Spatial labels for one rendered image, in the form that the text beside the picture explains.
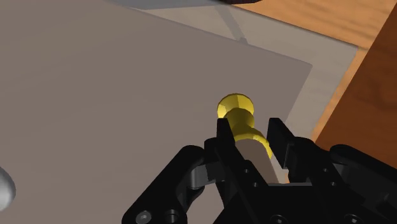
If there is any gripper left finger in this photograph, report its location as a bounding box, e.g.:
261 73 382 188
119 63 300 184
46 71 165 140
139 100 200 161
122 118 269 224

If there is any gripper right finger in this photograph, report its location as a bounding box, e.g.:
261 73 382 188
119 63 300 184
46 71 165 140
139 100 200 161
267 118 397 224

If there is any brown wooden cabinet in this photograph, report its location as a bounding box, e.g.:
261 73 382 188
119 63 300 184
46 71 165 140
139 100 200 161
314 11 397 170

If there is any grey table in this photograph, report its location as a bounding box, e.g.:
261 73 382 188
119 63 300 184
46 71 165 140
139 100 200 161
0 0 314 224

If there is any grey round object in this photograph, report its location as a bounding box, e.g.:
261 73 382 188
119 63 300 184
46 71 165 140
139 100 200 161
0 167 17 213

